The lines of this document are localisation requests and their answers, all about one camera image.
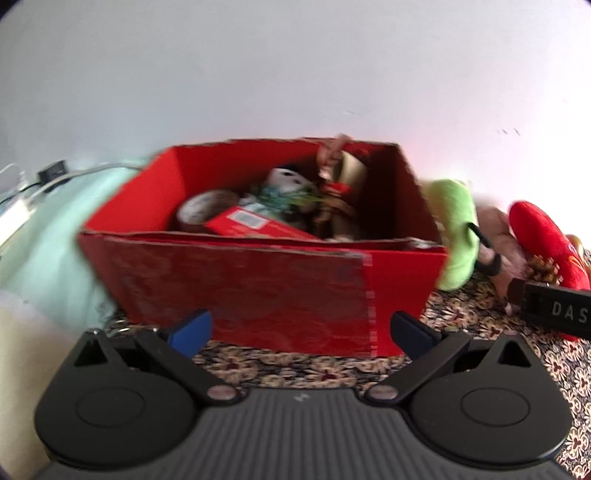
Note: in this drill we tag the gold cylinder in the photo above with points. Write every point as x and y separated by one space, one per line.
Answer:
352 170

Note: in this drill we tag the pink plush strip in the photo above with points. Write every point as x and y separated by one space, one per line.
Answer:
333 152

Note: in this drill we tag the white power strip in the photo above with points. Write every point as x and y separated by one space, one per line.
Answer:
14 217

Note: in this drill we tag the black power adapter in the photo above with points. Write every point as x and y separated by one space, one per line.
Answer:
53 170

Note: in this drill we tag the floral patterned cloth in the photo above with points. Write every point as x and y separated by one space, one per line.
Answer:
466 314

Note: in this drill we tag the red plush toy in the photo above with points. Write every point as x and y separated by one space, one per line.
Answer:
540 230

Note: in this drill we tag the red cardboard box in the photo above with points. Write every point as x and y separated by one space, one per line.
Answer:
258 290

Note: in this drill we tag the white plush figure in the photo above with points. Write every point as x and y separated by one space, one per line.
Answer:
286 180

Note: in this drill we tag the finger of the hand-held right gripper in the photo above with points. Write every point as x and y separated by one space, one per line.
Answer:
515 293

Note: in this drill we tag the green tinsel sprig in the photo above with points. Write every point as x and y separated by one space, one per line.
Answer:
286 198

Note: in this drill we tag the brown pine cone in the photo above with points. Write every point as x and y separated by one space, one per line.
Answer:
544 270

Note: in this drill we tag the brown tape roll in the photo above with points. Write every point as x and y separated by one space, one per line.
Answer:
203 210

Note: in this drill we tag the orange brown gourd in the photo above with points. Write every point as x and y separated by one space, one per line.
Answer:
575 243

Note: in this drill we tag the brown plush toy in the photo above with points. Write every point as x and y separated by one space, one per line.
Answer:
501 230

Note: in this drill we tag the mint green blanket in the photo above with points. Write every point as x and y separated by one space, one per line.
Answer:
51 258

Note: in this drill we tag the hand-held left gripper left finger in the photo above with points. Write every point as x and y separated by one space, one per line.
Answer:
191 333

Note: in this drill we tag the green plush toy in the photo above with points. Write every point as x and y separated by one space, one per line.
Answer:
455 221

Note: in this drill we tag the black carabiner clip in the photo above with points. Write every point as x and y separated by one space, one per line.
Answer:
489 258

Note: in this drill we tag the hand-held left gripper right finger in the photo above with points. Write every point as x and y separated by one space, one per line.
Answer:
411 336

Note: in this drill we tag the small red carton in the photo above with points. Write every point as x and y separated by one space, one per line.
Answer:
258 224

